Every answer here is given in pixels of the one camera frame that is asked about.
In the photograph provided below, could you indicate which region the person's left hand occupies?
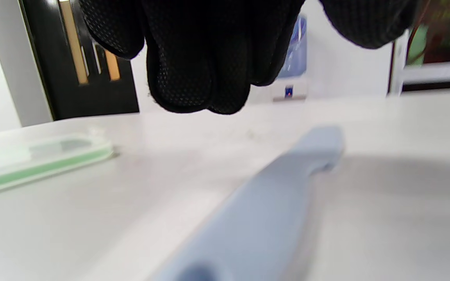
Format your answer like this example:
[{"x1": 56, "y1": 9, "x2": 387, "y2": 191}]
[{"x1": 79, "y1": 0, "x2": 421, "y2": 115}]

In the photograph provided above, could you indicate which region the light blue knife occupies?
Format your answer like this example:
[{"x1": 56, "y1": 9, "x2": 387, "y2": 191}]
[{"x1": 151, "y1": 125, "x2": 346, "y2": 281}]

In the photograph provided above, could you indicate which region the clear green-rimmed container lid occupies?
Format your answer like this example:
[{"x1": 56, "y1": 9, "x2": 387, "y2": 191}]
[{"x1": 0, "y1": 133, "x2": 115, "y2": 199}]

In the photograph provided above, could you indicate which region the blue dispenser water bottle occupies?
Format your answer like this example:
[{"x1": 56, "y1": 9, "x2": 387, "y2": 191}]
[{"x1": 278, "y1": 15, "x2": 308, "y2": 78}]

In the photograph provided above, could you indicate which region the black door with glass slits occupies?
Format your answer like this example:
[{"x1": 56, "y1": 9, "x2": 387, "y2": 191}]
[{"x1": 20, "y1": 0, "x2": 139, "y2": 121}]

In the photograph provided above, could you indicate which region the red yellow framed poster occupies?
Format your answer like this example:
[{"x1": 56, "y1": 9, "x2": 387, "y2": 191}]
[{"x1": 387, "y1": 0, "x2": 450, "y2": 96}]

